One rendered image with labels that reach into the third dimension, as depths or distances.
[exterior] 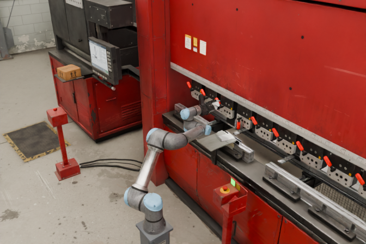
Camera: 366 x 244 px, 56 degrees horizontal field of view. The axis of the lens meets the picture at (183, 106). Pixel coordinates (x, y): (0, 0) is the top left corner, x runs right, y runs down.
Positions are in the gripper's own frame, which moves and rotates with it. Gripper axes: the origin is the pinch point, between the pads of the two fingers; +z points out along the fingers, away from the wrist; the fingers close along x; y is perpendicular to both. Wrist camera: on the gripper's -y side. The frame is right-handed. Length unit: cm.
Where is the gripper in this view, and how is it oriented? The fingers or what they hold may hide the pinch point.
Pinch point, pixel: (217, 101)
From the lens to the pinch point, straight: 277.8
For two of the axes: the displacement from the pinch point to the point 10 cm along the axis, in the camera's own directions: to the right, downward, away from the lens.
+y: 4.5, 8.3, -3.2
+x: 3.4, -4.9, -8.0
